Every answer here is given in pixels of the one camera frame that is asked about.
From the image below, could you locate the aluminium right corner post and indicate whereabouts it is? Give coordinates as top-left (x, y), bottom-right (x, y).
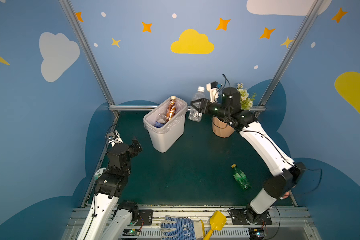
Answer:
top-left (254, 0), bottom-right (325, 117)

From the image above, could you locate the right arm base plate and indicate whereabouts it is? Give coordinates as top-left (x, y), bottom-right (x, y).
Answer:
top-left (228, 208), bottom-right (272, 225)

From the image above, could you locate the artificial white flower plant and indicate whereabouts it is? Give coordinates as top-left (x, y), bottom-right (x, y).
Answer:
top-left (237, 83), bottom-right (257, 111)

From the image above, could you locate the aluminium corner post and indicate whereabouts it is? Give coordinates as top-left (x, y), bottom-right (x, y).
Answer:
top-left (254, 0), bottom-right (325, 117)
top-left (59, 0), bottom-right (120, 119)

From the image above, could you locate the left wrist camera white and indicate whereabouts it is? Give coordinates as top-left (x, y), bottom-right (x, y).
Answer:
top-left (106, 130), bottom-right (123, 147)

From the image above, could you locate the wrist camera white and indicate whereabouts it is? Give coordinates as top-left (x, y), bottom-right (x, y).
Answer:
top-left (106, 130), bottom-right (123, 147)
top-left (206, 82), bottom-right (223, 103)

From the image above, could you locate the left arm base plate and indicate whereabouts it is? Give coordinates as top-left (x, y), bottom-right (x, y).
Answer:
top-left (132, 209), bottom-right (154, 226)

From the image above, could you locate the green plastic bottle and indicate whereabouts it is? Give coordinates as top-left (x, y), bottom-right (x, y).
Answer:
top-left (231, 164), bottom-right (251, 191)

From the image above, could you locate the brown coffee bottle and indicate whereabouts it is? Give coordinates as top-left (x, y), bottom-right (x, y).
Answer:
top-left (166, 96), bottom-right (177, 122)

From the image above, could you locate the left circuit board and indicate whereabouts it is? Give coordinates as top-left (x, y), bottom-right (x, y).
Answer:
top-left (123, 229), bottom-right (140, 237)

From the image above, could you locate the small blue label bottle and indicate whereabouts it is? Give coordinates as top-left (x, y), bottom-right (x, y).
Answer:
top-left (154, 114), bottom-right (167, 128)

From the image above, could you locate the right circuit board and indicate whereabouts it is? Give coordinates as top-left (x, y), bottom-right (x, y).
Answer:
top-left (249, 228), bottom-right (267, 240)

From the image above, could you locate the front aluminium rail bed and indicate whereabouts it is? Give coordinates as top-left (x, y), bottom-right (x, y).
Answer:
top-left (106, 205), bottom-right (321, 240)

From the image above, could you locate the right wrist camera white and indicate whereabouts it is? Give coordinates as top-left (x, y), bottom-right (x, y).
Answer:
top-left (206, 82), bottom-right (223, 103)

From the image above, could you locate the clear ribbed bottle white cap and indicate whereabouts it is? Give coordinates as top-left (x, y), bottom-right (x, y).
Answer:
top-left (189, 87), bottom-right (205, 122)

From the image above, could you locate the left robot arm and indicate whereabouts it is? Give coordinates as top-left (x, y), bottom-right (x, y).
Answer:
top-left (78, 138), bottom-right (143, 240)

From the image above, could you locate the yellow toy shovel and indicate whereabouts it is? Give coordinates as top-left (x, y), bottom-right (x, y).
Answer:
top-left (203, 211), bottom-right (227, 240)

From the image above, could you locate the aluminium back frame rail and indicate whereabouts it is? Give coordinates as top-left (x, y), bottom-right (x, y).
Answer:
top-left (109, 105), bottom-right (266, 112)

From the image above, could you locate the translucent bin liner bag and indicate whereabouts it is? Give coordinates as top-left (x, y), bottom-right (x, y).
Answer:
top-left (143, 97), bottom-right (188, 134)

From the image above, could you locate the circuit board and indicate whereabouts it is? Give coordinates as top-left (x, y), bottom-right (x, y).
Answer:
top-left (249, 228), bottom-right (267, 240)
top-left (123, 229), bottom-right (140, 237)

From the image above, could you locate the pink watering can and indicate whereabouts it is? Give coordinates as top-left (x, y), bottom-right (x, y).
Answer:
top-left (280, 191), bottom-right (291, 200)

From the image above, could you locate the white plastic trash bin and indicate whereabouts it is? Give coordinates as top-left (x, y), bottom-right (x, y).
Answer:
top-left (148, 114), bottom-right (186, 153)

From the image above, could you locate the blue dotted work glove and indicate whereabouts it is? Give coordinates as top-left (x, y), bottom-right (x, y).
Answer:
top-left (160, 216), bottom-right (205, 240)

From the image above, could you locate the aluminium left corner post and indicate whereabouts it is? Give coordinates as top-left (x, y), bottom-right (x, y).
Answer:
top-left (59, 0), bottom-right (120, 119)

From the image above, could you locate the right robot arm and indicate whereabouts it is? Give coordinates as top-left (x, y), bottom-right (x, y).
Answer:
top-left (191, 88), bottom-right (306, 223)

